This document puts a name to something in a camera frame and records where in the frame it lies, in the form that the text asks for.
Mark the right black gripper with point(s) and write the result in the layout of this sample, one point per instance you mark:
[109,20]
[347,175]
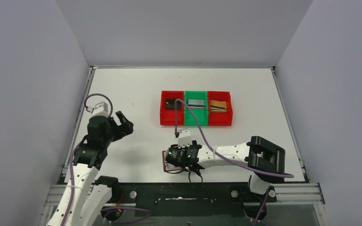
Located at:
[193,142]

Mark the gold credit card in bin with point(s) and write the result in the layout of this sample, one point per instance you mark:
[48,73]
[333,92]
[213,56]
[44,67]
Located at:
[216,108]

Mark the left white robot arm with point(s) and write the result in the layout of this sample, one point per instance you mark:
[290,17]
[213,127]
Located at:
[85,193]

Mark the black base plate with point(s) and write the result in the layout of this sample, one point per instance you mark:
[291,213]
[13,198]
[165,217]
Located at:
[233,199]

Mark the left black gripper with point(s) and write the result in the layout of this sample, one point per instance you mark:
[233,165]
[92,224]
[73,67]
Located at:
[117,125]

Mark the red leather card holder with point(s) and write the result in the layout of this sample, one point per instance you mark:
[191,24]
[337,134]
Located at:
[168,168]

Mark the red bin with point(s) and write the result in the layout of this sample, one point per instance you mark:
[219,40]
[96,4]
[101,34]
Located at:
[220,118]
[168,117]

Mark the silver credit card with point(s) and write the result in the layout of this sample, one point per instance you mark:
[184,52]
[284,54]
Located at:
[196,103]

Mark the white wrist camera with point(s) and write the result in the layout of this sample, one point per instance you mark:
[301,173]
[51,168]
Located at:
[100,109]
[184,138]

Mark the left red bin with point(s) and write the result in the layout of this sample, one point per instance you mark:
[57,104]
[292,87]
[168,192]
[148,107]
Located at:
[168,117]

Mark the gold VIP card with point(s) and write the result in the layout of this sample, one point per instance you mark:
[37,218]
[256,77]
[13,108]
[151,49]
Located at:
[218,104]

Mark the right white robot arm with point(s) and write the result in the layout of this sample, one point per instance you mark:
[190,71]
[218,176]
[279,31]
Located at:
[263,158]

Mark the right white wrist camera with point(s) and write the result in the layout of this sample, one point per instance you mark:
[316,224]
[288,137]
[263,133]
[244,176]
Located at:
[184,138]

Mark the right red bin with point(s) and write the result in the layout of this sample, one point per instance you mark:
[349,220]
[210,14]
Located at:
[220,118]

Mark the green middle bin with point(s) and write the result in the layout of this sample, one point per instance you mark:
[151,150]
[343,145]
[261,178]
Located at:
[201,114]

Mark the black VIP card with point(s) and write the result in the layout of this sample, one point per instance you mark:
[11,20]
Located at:
[172,104]

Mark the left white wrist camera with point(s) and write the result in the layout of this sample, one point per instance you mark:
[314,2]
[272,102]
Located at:
[100,109]

